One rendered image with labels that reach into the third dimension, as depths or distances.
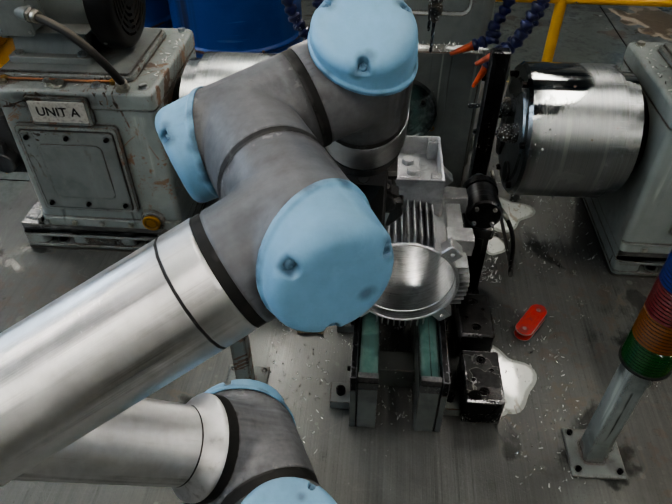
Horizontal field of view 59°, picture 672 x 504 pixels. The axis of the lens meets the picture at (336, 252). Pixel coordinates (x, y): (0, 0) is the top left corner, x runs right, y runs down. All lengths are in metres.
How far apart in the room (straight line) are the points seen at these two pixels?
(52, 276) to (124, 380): 0.99
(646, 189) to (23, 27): 1.09
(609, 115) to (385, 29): 0.76
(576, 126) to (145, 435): 0.84
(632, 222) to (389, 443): 0.62
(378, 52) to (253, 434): 0.43
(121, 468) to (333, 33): 0.43
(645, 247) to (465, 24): 0.57
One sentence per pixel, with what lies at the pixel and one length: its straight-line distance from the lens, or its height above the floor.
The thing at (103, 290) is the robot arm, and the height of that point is 1.41.
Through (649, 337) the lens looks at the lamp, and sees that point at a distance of 0.79.
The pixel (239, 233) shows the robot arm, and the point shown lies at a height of 1.43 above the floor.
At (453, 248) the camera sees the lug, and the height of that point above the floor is 1.09.
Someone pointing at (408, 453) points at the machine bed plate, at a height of 0.80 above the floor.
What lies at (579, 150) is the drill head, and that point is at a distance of 1.13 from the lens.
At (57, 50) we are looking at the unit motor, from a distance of 1.22.
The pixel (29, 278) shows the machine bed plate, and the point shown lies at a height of 0.80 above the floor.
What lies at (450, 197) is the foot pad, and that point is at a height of 1.07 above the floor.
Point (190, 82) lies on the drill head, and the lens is 1.15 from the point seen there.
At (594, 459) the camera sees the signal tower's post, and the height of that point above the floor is 0.82.
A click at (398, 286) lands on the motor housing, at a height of 0.94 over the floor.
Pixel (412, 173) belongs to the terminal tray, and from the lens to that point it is 0.89.
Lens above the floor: 1.63
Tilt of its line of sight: 42 degrees down
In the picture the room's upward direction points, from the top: straight up
